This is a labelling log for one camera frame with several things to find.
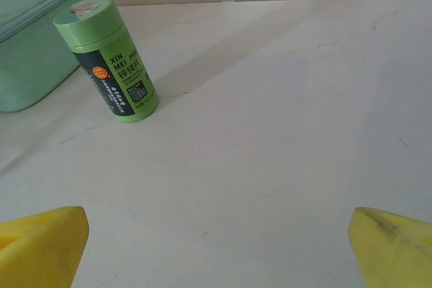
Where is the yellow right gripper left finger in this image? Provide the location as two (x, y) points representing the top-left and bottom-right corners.
(0, 205), (90, 288)

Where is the green supplement bottle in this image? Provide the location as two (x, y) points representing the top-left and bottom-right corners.
(53, 0), (160, 124)

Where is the mint green zip pouch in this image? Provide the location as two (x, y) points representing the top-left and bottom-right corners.
(0, 0), (104, 113)

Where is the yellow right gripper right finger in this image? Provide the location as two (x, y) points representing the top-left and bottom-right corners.
(348, 206), (432, 288)

